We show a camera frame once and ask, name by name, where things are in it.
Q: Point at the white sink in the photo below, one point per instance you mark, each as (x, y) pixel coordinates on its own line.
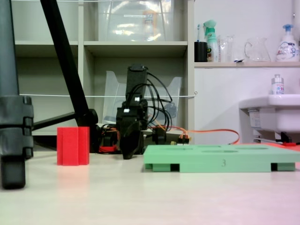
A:
(281, 112)

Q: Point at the black cup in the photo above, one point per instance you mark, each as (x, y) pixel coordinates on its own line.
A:
(200, 52)

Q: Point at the black plug connector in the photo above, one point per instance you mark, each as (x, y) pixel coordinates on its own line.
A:
(159, 136)

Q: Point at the black tripod brace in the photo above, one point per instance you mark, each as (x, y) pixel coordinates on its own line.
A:
(54, 120)

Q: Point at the red cross columnar block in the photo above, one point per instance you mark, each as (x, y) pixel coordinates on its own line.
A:
(72, 145)

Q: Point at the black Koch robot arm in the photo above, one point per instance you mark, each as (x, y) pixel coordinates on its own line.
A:
(134, 79)

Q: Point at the large orange flat block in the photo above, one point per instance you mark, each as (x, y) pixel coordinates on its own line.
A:
(296, 147)

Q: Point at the green shape hole board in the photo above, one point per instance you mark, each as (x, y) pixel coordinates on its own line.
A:
(211, 160)

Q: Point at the thick black tripod leg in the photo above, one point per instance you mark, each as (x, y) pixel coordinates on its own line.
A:
(9, 70)

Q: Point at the clear measuring cup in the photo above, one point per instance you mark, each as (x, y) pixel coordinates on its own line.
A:
(226, 51)

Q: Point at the green spray bottle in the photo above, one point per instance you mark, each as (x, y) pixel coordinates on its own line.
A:
(212, 44)

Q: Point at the clear plastic storage box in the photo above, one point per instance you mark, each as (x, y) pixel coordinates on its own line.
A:
(131, 25)

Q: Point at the blue white toothbrush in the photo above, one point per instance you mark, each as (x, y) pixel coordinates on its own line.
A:
(198, 35)

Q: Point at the clear glass pitcher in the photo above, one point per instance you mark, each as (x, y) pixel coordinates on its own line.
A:
(257, 52)

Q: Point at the white blue pump bottle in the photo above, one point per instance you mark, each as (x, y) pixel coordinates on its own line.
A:
(287, 50)

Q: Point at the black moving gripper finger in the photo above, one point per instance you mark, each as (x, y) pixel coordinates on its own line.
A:
(129, 140)

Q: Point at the small clear sanitizer bottle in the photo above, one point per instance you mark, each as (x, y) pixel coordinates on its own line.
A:
(277, 86)

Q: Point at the red table clamp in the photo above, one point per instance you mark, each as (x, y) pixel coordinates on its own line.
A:
(107, 149)

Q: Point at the small blue white packet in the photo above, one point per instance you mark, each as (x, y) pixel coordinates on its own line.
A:
(238, 60)

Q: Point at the beige shelf unit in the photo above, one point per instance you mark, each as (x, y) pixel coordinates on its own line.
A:
(80, 70)

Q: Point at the white counter ledge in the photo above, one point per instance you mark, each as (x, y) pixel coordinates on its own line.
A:
(234, 65)

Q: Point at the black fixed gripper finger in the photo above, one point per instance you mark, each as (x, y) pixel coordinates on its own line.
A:
(139, 143)

